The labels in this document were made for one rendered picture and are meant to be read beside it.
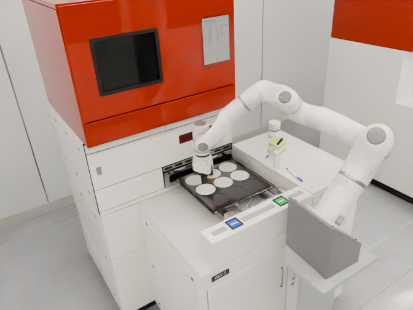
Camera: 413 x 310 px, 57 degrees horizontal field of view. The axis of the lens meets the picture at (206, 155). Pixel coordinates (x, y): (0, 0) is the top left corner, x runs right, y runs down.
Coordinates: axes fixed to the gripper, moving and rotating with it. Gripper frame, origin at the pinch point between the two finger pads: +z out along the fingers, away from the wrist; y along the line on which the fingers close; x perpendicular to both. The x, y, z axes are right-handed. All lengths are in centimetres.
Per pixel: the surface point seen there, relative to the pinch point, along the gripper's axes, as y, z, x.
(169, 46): -13, -67, -1
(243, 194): 22.6, 2.2, -0.6
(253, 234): 39.0, 1.8, -26.3
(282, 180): 37.2, -1.3, 13.6
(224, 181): 8.5, 2.1, 5.6
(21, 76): -171, -29, 27
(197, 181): -4.0, 2.0, -0.4
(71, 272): -102, 92, -23
